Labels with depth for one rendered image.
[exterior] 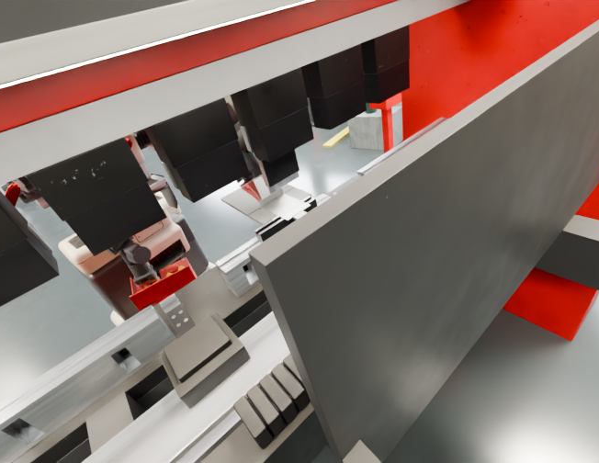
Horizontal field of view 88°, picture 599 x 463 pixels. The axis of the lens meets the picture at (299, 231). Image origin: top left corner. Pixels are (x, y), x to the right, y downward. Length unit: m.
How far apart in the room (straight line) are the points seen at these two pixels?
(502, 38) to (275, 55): 0.83
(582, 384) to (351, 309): 1.58
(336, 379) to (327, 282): 0.11
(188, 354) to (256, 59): 0.57
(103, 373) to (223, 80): 0.65
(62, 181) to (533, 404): 1.68
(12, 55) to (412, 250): 0.39
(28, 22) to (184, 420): 0.53
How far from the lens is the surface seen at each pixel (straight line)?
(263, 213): 0.90
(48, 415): 0.87
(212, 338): 0.58
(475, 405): 1.62
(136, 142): 1.38
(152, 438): 0.60
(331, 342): 0.26
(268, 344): 0.59
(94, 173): 0.62
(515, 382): 1.71
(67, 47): 0.40
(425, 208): 0.29
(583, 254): 1.00
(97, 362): 0.81
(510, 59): 1.35
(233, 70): 0.69
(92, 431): 0.83
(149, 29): 0.42
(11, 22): 0.43
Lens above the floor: 1.45
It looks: 35 degrees down
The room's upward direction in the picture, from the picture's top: 16 degrees counter-clockwise
